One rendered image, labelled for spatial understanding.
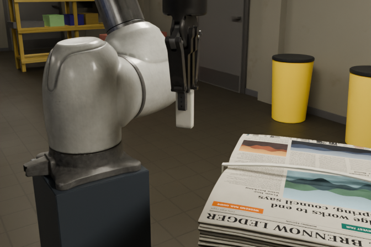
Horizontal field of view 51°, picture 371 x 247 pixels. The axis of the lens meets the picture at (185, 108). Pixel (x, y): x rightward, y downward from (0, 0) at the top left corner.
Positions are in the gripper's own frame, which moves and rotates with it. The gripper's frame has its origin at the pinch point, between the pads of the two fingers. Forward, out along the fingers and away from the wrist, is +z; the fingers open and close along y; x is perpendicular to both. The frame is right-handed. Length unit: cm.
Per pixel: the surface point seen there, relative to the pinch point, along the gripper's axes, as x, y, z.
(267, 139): -13.3, 15.7, 10.1
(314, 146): -22.8, 15.0, 10.2
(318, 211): -24.1, -10.5, 10.2
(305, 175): -21.7, 1.1, 10.3
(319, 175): -24.0, 1.9, 10.3
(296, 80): -3, 352, 67
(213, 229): -10.4, -18.1, 11.4
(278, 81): 16, 354, 71
